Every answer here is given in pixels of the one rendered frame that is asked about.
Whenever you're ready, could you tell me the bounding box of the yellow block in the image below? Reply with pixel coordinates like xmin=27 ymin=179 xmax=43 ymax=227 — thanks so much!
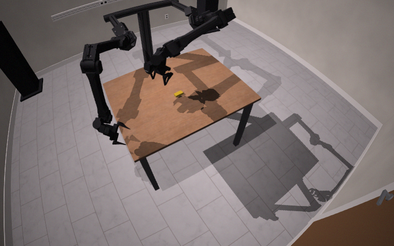
xmin=174 ymin=90 xmax=183 ymax=97

